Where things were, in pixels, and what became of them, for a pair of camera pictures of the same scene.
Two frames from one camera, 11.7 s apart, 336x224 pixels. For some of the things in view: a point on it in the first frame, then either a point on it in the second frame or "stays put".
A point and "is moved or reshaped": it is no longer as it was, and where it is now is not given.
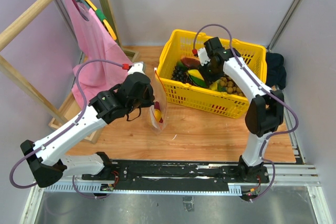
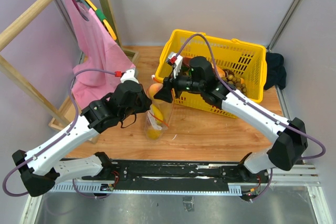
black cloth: (276, 73) stays put
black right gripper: (209, 79) to (165, 93)
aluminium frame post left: (65, 19) stays put
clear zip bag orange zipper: (158, 109) is moved or reshaped
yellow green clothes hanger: (99, 13) stays put
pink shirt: (94, 43) stays put
